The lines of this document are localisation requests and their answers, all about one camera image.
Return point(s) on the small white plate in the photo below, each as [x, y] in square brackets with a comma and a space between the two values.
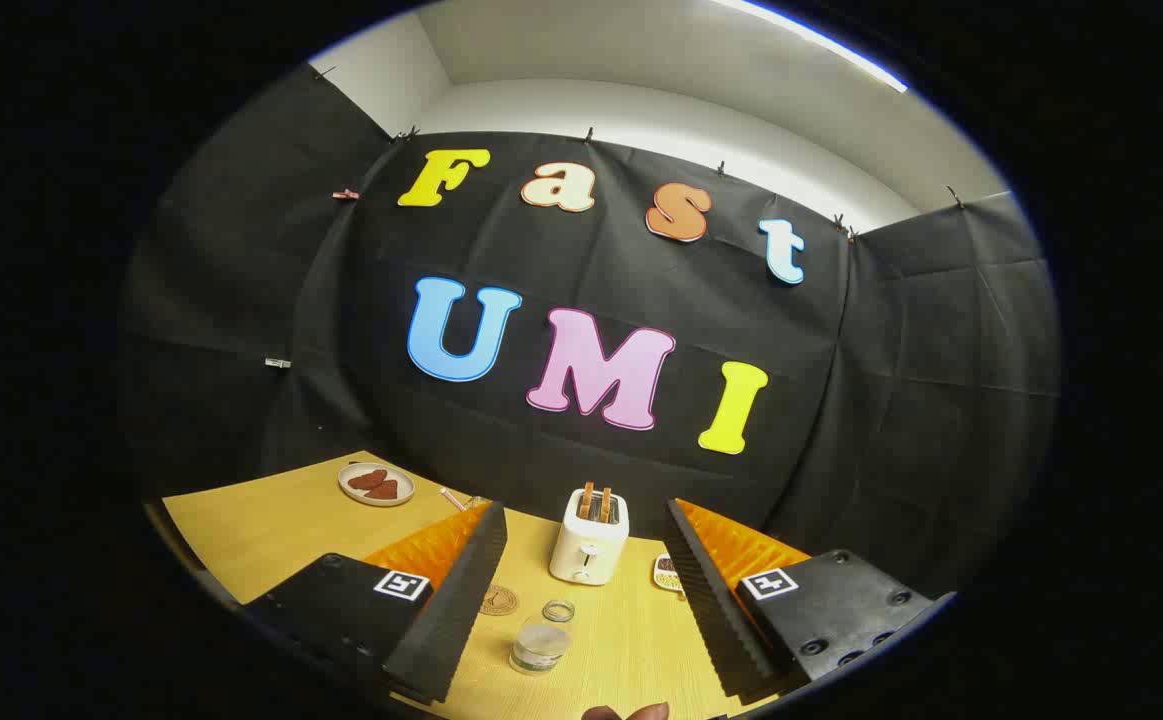
[349, 487]

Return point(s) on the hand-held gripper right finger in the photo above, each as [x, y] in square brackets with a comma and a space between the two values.
[706, 610]

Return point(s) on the white toaster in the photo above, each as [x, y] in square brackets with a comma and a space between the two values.
[589, 555]

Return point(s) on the white divided seasoning dish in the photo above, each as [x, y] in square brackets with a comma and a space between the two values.
[665, 572]

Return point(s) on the black backdrop cloth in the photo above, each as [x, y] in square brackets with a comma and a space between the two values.
[341, 300]

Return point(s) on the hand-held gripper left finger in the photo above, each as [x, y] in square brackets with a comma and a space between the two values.
[461, 600]

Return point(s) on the dark red meat slice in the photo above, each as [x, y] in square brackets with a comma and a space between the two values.
[366, 478]
[384, 491]

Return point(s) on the wooden table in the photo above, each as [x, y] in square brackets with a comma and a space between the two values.
[271, 520]

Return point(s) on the clear plastic juice bottle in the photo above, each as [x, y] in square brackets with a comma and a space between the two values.
[539, 645]

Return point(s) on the round wooden coaster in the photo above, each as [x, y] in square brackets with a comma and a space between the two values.
[501, 601]

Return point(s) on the toasted bread slice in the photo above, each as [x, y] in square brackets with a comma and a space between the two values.
[605, 503]
[587, 500]

